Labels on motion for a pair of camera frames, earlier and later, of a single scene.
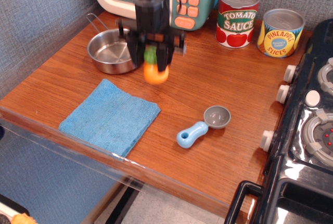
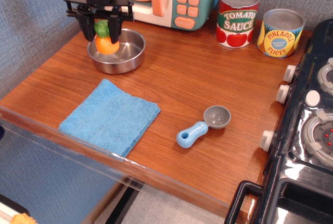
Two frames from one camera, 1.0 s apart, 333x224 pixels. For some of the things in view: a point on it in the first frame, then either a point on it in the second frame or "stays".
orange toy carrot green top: x=150 y=70 → x=103 y=41
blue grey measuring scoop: x=216 y=116 stays
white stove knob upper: x=289 y=73 stays
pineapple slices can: x=280 y=32 stays
